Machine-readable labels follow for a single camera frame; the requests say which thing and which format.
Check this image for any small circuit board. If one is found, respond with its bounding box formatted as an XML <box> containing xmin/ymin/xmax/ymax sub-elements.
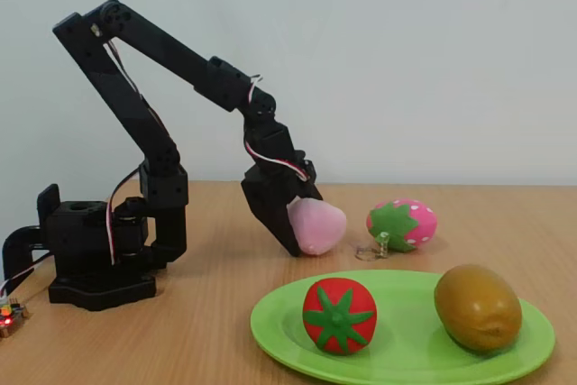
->
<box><xmin>0</xmin><ymin>297</ymin><xmax>31</xmax><ymax>339</ymax></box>

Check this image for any black table clamp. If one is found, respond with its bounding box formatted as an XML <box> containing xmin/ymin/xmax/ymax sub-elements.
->
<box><xmin>2</xmin><ymin>225</ymin><xmax>49</xmax><ymax>280</ymax></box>

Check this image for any white red gripper servo wire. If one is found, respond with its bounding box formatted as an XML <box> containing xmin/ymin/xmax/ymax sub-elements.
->
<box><xmin>244</xmin><ymin>73</ymin><xmax>313</xmax><ymax>179</ymax></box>

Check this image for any pink toy strawberry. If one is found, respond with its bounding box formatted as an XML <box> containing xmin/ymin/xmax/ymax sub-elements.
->
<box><xmin>365</xmin><ymin>197</ymin><xmax>438</xmax><ymax>253</ymax></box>

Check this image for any green oval plate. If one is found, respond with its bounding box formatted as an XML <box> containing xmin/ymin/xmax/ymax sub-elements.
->
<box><xmin>250</xmin><ymin>270</ymin><xmax>556</xmax><ymax>381</ymax></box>

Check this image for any white red base servo wire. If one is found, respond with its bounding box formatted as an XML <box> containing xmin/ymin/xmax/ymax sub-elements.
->
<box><xmin>106</xmin><ymin>168</ymin><xmax>150</xmax><ymax>265</ymax></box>

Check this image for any brown toy kiwi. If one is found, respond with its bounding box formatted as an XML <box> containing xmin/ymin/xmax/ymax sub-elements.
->
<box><xmin>434</xmin><ymin>263</ymin><xmax>523</xmax><ymax>353</ymax></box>

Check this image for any red toy tomato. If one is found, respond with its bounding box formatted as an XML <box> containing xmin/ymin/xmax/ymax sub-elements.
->
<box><xmin>301</xmin><ymin>277</ymin><xmax>378</xmax><ymax>356</ymax></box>

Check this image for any white red board wire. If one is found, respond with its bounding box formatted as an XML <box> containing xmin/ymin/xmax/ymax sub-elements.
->
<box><xmin>0</xmin><ymin>252</ymin><xmax>53</xmax><ymax>301</ymax></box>

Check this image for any pink plush peach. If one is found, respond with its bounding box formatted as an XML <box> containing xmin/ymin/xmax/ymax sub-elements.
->
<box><xmin>287</xmin><ymin>197</ymin><xmax>348</xmax><ymax>256</ymax></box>

